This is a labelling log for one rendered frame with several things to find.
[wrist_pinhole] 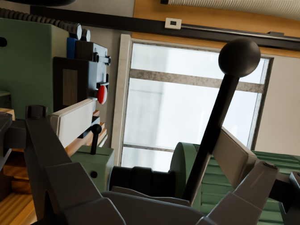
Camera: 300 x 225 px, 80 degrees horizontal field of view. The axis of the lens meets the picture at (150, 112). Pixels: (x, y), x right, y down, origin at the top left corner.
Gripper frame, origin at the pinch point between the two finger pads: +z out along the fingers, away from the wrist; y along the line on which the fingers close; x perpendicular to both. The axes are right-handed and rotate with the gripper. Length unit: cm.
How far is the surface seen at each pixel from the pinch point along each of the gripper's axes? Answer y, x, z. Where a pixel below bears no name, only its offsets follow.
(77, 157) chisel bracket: -11.4, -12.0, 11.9
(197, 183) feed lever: 5.8, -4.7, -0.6
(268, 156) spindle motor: 23.3, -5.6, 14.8
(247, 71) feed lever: 6.9, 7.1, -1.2
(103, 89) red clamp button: -8.0, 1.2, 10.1
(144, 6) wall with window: -21, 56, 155
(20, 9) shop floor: -114, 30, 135
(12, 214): -15.7, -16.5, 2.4
